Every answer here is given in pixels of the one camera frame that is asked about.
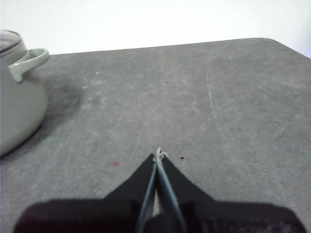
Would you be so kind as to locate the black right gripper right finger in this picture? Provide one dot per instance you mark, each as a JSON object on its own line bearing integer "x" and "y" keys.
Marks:
{"x": 184, "y": 191}

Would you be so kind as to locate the pale green electric cooking pot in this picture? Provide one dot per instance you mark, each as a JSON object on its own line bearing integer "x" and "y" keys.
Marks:
{"x": 19, "y": 109}

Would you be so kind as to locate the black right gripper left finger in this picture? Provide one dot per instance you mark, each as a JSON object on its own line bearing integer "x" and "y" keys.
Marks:
{"x": 131, "y": 191}

